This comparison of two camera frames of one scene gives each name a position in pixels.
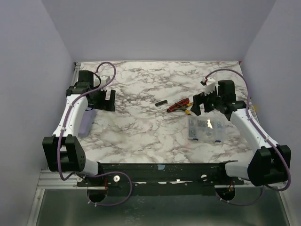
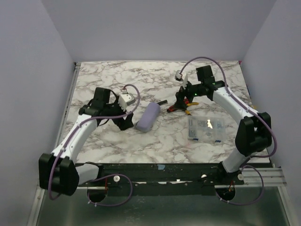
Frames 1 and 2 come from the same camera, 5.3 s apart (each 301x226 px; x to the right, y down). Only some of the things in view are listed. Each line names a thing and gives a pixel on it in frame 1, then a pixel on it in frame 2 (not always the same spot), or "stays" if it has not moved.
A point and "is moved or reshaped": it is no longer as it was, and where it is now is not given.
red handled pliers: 180,104 stays
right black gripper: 203,101 -> 183,93
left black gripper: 103,100 -> 121,115
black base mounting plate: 161,178 stays
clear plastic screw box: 208,128 stays
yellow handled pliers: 187,111 stays
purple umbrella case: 87,121 is moved or reshaped
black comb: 161,103 stays
